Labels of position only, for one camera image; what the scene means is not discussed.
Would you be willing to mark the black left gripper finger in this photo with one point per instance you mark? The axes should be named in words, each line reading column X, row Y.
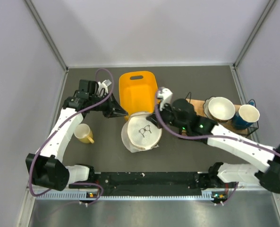
column 117, row 112
column 116, row 107

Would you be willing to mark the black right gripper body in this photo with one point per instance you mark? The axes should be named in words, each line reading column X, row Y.
column 168, row 116

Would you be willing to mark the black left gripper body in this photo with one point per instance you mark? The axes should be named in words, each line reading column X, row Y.
column 105, row 107

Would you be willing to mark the white mesh laundry bag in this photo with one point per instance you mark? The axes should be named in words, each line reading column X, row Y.
column 139, row 134

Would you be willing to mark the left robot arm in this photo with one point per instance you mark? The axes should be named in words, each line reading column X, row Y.
column 45, row 167

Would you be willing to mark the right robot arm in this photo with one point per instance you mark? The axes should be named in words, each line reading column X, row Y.
column 263, row 162

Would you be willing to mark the yellow plastic basket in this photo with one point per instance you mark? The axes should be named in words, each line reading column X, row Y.
column 137, row 91

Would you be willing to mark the yellow mug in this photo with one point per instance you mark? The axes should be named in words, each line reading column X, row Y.
column 84, row 133

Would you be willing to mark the cream ceramic bowl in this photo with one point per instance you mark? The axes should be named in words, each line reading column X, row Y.
column 219, row 109

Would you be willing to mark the blue cup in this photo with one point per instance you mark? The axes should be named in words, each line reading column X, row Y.
column 245, row 117

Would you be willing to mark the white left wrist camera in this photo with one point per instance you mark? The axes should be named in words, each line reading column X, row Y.
column 103, row 87

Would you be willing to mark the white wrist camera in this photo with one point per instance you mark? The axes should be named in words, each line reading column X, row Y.
column 103, row 87
column 164, row 95

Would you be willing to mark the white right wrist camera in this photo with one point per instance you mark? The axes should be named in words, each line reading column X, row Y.
column 164, row 95

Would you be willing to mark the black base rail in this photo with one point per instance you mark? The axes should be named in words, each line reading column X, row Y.
column 151, row 183

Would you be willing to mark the wooden wire-frame shelf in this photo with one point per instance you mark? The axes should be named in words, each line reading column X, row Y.
column 198, row 106

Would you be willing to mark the grey cable duct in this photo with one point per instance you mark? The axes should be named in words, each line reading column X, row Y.
column 85, row 196

